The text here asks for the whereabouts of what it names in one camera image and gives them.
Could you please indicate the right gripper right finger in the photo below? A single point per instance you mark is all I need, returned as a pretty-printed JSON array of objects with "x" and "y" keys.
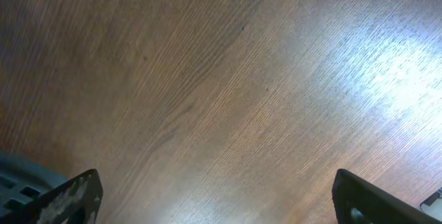
[{"x": 358, "y": 201}]

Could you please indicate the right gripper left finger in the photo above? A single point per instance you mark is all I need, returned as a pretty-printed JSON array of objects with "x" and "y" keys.
[{"x": 76, "y": 201}]

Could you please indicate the grey plastic basket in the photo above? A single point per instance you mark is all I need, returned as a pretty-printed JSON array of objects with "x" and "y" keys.
[{"x": 23, "y": 181}]

